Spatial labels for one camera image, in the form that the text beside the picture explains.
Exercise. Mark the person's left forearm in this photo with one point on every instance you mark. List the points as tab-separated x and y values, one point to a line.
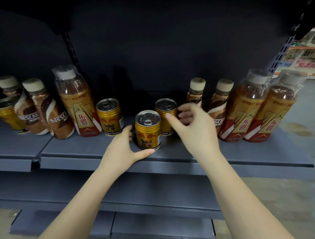
86	199

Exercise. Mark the person's right middle finger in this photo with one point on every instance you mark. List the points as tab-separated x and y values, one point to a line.
185	115

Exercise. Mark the person's right forearm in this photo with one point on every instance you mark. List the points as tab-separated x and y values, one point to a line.
236	194

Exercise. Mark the person's right thumb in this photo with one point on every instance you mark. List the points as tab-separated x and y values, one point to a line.
174	124

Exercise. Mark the slotted grey shelf upright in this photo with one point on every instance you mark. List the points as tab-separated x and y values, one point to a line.
72	53
283	46

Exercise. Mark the person's left hand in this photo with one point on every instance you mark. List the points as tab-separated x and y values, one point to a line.
120	151

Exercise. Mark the person's left thumb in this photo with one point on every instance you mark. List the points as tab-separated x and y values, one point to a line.
144	154

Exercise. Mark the short grey metal shelf board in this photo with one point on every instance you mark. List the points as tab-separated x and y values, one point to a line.
17	150

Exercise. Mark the large amber energy drink bottle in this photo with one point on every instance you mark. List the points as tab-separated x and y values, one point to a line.
76	103
242	115
270	115

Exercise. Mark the brown coffee drink bottle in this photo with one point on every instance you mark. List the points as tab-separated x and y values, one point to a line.
27	115
55	120
219	108
195	94

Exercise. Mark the person's right hand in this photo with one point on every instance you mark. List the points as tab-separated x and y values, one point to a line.
196	133

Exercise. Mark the dark shelf back panel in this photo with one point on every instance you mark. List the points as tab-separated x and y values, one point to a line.
157	49

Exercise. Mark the wide grey metal shelf board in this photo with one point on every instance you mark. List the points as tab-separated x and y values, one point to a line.
246	155

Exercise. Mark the orange storage rack with goods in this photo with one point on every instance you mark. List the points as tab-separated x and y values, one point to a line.
301	56

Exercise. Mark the gold energy drink can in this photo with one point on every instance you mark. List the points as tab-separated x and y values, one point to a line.
164	110
8	115
108	118
147	131

